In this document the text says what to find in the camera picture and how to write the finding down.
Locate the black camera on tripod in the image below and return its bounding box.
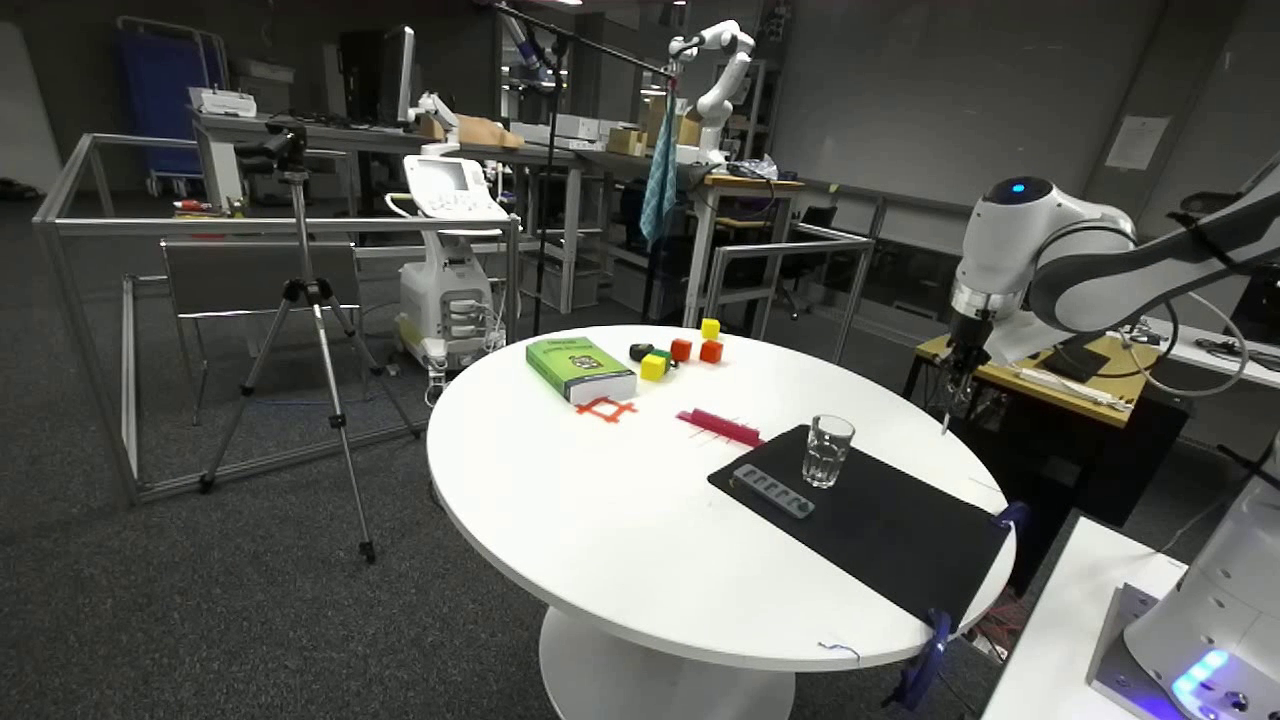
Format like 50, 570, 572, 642
260, 114, 314, 176

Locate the orange plastic frame piece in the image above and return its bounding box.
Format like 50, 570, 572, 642
572, 393, 639, 428

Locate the white wheeled equipment cart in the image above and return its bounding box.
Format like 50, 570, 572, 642
384, 151, 519, 380

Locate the black boom stand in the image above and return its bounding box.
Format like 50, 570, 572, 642
482, 0, 675, 336

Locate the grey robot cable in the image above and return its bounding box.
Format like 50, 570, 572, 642
1139, 292, 1280, 399

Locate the grey camera tripod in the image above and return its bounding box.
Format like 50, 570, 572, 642
197, 165, 380, 566

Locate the grey metal frame barrier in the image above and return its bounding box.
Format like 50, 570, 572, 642
31, 126, 531, 504

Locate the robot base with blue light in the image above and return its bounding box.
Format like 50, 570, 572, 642
1084, 455, 1280, 720

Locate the blue board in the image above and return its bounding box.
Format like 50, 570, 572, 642
110, 11, 228, 182

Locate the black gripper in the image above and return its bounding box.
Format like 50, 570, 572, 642
940, 310, 996, 411

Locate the clear glass cup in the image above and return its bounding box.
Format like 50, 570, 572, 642
801, 411, 858, 491

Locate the cardboard box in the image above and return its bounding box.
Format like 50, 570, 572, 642
453, 112, 529, 154

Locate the green book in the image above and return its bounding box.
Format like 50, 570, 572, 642
519, 332, 639, 407

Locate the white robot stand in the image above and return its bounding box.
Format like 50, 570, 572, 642
979, 510, 1191, 720

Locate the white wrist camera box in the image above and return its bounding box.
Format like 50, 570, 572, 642
987, 306, 1071, 366

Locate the blue hanging cloth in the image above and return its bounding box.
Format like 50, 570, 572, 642
634, 93, 682, 255

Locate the black rectangular mat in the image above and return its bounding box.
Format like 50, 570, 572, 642
705, 421, 1015, 630

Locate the white table pedestal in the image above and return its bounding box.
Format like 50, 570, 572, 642
534, 604, 801, 720

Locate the wooden top desk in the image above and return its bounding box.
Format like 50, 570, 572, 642
907, 328, 1191, 537

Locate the grey metal railing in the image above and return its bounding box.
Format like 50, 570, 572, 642
697, 176, 892, 362

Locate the blue table clamp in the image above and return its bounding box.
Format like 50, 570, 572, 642
996, 501, 1041, 550
888, 607, 958, 711

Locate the white paper on wall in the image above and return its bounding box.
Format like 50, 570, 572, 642
1098, 112, 1173, 176

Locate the black pad on desk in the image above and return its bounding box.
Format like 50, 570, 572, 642
1035, 339, 1113, 389

